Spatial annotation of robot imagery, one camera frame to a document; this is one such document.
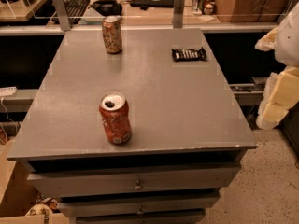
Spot red coke can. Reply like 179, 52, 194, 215
99, 91, 132, 145

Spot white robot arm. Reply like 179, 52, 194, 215
255, 3, 299, 130

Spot tan patterned soda can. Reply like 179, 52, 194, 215
102, 16, 122, 54

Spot grey drawer cabinet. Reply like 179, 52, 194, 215
7, 27, 259, 224

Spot black candy bar wrapper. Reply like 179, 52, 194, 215
172, 48, 207, 62

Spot black laptop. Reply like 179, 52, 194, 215
130, 0, 174, 8

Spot black headset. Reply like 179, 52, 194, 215
91, 0, 122, 16

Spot bottles on desk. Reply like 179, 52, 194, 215
192, 0, 216, 15

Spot bottom grey drawer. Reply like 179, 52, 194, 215
76, 209, 206, 224

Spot grey drawer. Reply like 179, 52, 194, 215
76, 209, 206, 224
58, 190, 220, 217
28, 162, 241, 197

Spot black keyboard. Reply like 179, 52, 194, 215
54, 0, 91, 24

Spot top grey drawer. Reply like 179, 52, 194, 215
28, 162, 241, 197

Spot middle grey drawer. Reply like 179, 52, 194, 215
58, 190, 220, 217

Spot white power strip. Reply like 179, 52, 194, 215
0, 87, 17, 97

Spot right metal bracket post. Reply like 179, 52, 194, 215
173, 0, 185, 28

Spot metal bracket post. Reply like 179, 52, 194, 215
52, 0, 72, 31
173, 0, 185, 28

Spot left metal bracket post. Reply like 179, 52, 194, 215
52, 0, 72, 31

